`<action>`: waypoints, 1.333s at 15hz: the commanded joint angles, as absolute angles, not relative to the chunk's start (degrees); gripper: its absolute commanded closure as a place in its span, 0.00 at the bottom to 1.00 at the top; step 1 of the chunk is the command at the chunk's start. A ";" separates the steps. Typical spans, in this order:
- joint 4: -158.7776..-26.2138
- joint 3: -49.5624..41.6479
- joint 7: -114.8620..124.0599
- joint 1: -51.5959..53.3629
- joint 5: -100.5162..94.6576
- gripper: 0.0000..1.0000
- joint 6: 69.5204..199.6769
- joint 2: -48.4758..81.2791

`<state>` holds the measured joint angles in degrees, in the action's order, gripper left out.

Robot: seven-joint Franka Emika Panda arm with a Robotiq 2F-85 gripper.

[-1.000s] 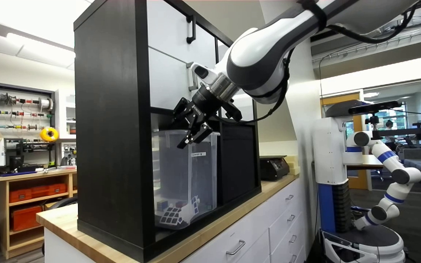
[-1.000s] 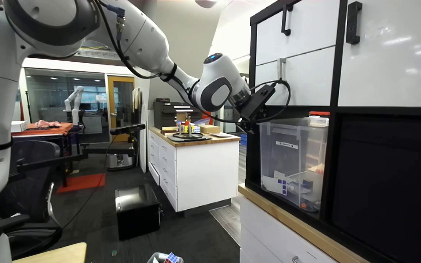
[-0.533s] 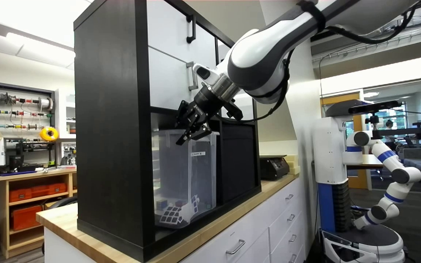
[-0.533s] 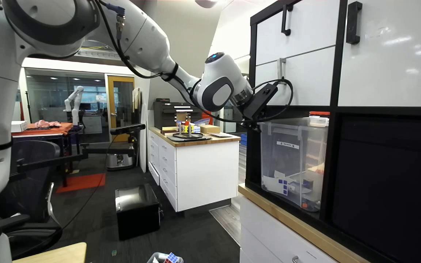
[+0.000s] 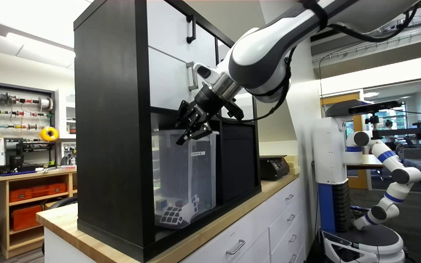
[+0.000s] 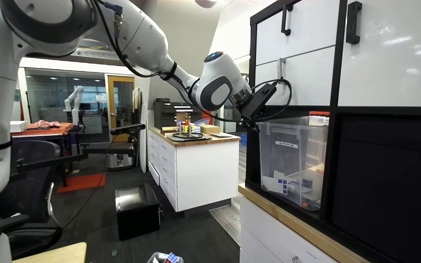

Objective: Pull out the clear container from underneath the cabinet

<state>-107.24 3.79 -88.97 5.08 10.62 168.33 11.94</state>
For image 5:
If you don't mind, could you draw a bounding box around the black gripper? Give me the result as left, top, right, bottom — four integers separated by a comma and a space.
175, 83, 235, 146

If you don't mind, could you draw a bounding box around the clear plastic container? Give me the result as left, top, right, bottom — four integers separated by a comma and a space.
151, 128, 221, 231

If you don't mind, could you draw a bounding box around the black cube shelf cabinet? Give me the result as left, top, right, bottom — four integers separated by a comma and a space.
72, 0, 264, 263

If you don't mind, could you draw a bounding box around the white grid item in container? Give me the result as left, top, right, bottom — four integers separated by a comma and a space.
157, 201, 197, 228

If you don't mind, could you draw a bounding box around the white base cabinet with drawers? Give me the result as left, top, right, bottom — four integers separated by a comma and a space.
43, 174, 311, 263

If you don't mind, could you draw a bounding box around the white drawer tall front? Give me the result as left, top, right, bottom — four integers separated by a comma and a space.
148, 46, 220, 117

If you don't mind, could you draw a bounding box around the black desktop device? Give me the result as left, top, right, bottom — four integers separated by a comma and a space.
259, 153, 292, 182

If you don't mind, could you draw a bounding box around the white drawer short front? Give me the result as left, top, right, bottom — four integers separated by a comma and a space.
145, 0, 223, 77

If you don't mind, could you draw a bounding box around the white blue mobile robot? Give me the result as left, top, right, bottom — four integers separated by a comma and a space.
311, 99, 421, 263

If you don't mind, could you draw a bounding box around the yellow filament spool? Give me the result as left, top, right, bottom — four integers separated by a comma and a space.
40, 125, 62, 144

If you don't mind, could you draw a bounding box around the small orange toolbox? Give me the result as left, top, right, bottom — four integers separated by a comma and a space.
9, 182, 69, 203

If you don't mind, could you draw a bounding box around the black 3d printer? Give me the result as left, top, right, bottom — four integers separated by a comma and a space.
0, 136, 59, 176

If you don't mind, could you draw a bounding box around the large orange toolbox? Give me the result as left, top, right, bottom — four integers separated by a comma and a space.
11, 203, 47, 232

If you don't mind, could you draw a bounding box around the wooden workbench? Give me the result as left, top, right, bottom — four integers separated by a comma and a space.
0, 166, 80, 260

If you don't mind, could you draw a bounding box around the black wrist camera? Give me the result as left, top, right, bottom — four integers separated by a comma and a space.
220, 98, 246, 122

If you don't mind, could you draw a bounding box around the grey drawer handle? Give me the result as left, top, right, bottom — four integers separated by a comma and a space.
186, 60, 201, 92

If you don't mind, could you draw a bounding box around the black drawer handle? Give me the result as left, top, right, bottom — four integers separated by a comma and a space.
185, 13, 198, 45

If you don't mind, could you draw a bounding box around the wall wire spool rack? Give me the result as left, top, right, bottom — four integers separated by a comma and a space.
0, 80, 59, 133

